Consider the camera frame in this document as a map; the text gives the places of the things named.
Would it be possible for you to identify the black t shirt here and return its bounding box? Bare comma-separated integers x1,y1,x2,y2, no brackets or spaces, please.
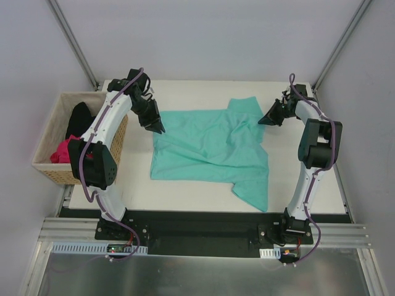
65,102,96,139

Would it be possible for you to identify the left white cable duct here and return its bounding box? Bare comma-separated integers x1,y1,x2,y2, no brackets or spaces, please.
52,242,148,256

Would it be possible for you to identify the aluminium front frame rail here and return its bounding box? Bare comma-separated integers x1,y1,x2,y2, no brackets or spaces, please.
38,184,371,247

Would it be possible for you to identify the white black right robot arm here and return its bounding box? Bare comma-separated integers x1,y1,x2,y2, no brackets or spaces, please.
258,83,343,246

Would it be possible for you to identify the pink t shirt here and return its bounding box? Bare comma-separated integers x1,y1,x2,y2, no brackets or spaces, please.
50,135,80,163

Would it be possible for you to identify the teal t shirt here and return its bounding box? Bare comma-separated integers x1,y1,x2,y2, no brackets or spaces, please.
150,97,269,212

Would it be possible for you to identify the left rear aluminium post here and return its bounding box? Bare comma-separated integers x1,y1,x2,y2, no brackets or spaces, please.
46,0,100,91

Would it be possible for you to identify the wicker laundry basket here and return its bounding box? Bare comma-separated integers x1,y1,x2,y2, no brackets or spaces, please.
32,92,131,184

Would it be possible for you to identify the white cable duct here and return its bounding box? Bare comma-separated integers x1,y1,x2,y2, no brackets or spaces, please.
52,242,148,256
259,247,300,260

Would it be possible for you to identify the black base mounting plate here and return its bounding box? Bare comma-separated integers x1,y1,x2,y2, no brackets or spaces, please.
94,210,314,258

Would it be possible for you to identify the right white cable duct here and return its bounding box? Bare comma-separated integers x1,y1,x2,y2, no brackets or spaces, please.
259,247,300,260

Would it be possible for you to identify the right rear aluminium post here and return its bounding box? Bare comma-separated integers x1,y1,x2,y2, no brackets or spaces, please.
312,0,374,94

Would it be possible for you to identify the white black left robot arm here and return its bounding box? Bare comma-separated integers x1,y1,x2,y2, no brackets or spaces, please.
67,68,165,240

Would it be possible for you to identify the aluminium post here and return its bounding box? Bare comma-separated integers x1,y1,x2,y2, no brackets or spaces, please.
312,0,374,94
46,0,100,91

